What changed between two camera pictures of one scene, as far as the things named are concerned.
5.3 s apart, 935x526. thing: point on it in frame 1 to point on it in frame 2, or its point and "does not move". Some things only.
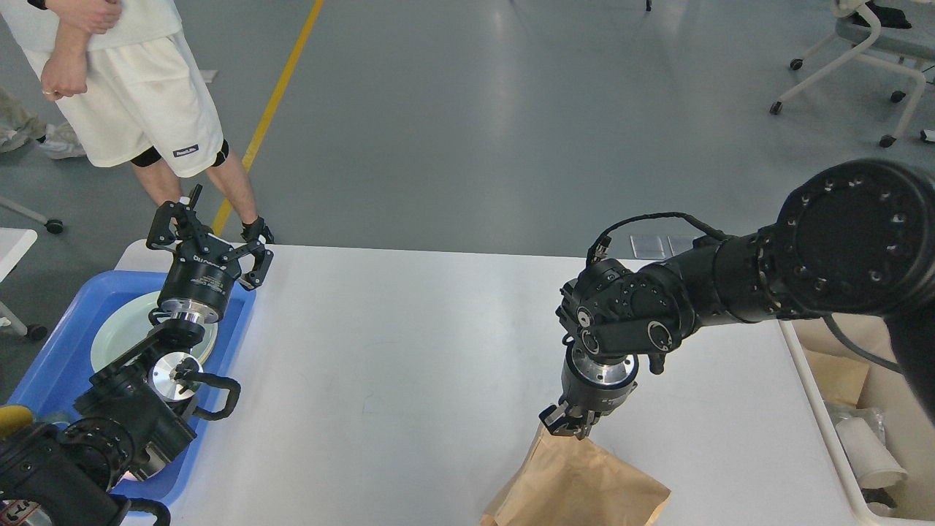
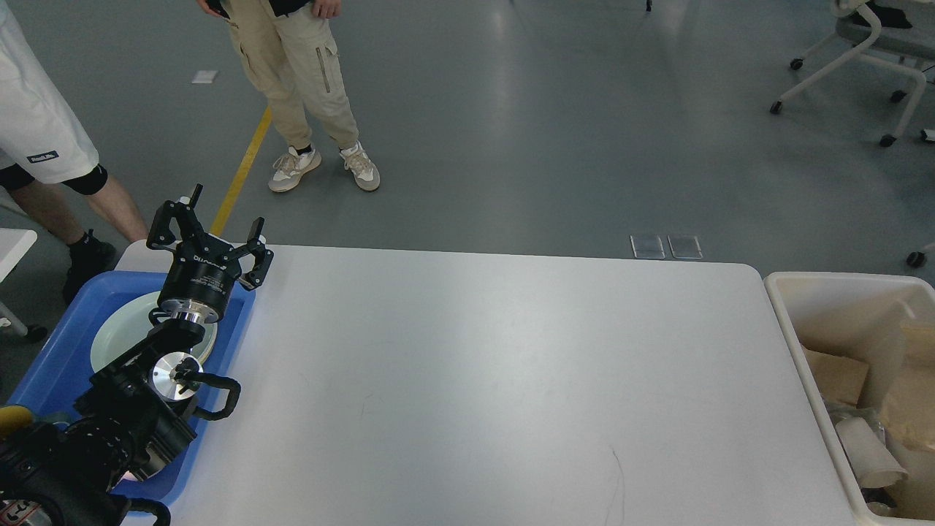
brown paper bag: (568, 481) to (895, 340)
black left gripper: (199, 279) does not move
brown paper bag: (839, 380) does not move
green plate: (131, 320) does not move
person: (128, 89) to (48, 155)
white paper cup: (876, 466) does not move
